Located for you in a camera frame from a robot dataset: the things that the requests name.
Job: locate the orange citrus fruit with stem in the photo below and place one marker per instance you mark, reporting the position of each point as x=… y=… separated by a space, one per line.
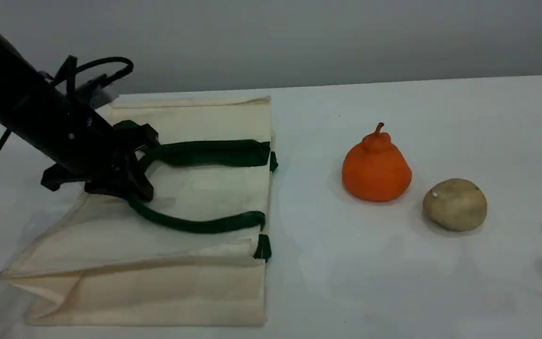
x=377 y=174

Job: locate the tan potato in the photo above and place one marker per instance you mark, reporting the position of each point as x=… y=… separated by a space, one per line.
x=454 y=205

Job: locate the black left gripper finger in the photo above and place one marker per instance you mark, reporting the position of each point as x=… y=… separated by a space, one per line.
x=140 y=186
x=108 y=187

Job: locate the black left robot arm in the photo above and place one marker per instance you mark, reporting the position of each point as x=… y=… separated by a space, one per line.
x=17 y=99

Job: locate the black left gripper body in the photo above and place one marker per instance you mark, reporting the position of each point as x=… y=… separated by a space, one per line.
x=120 y=150

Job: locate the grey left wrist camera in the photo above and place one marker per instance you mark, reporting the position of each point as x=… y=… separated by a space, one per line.
x=93 y=94

